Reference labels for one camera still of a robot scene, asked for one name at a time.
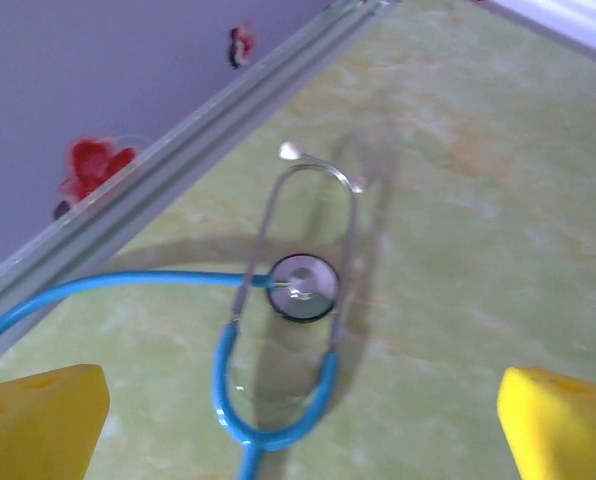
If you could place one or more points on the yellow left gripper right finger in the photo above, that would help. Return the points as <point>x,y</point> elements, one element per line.
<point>563,430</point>

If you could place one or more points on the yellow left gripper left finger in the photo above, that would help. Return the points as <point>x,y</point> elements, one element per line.
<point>38,425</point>

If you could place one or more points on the blue tube stethoscope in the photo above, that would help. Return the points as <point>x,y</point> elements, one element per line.
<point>128,277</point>

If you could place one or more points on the aluminium left side rail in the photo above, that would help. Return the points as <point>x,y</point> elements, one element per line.
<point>143,195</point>

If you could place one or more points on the pale back frame rail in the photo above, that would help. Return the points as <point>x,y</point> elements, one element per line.
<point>578,20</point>

